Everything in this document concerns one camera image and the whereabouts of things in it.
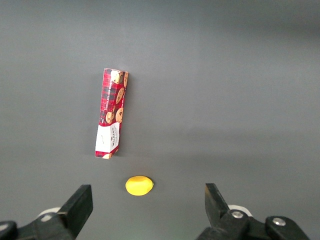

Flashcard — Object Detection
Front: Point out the red tartan cookie box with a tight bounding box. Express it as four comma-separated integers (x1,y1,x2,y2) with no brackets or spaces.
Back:
94,68,130,160

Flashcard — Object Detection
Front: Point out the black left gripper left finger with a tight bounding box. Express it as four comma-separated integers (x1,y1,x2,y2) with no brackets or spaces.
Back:
0,184,94,240

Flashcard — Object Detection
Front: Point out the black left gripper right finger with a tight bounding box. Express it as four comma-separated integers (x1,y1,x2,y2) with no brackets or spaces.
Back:
196,183,311,240

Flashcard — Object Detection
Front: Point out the yellow lemon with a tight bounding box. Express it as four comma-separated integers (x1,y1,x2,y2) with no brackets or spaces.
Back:
124,175,155,197

